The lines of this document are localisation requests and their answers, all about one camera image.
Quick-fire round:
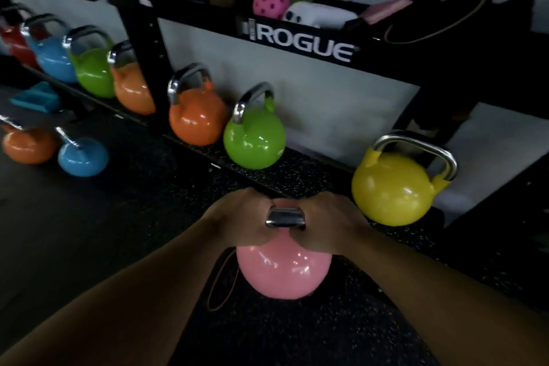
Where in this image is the green kettlebell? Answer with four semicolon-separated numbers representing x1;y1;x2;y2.
63;25;117;99
223;82;287;171

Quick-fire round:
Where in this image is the white case with holes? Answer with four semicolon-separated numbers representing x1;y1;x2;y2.
282;1;359;31

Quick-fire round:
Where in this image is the brown cord loop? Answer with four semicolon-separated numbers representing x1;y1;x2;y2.
207;249;241;313

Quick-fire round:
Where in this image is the person's left forearm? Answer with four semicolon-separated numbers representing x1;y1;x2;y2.
0;207;241;366

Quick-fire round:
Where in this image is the blue kettlebell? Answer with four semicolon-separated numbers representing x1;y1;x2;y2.
20;13;79;83
54;126;110;178

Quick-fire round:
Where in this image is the yellow kettlebell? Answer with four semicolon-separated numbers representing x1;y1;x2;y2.
351;134;459;227

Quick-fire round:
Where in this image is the person's left hand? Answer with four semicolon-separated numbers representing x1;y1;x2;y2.
205;188;277;248

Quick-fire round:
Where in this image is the teal foam wedge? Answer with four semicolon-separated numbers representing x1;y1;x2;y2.
9;81;61;114

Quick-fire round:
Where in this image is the pink perforated ball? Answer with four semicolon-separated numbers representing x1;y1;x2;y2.
252;0;291;20

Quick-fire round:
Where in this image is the black metal storage rack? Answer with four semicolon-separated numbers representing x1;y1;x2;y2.
0;0;549;225

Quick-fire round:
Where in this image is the red kettlebell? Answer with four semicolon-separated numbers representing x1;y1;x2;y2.
0;4;40;69

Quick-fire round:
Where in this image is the pink block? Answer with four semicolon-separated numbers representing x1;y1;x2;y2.
358;0;415;26

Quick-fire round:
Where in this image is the person's right forearm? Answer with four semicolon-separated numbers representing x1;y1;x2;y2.
341;220;549;366

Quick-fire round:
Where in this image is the black bag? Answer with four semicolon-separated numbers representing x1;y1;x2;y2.
383;0;497;63

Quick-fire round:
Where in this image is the pink kettlebell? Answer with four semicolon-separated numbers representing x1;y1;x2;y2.
236;198;333;300

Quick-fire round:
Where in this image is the person's right hand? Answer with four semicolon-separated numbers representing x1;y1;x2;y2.
295;192;374;255

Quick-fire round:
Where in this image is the orange kettlebell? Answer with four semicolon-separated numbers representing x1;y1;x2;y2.
167;62;230;147
0;114;59;165
107;40;157;116

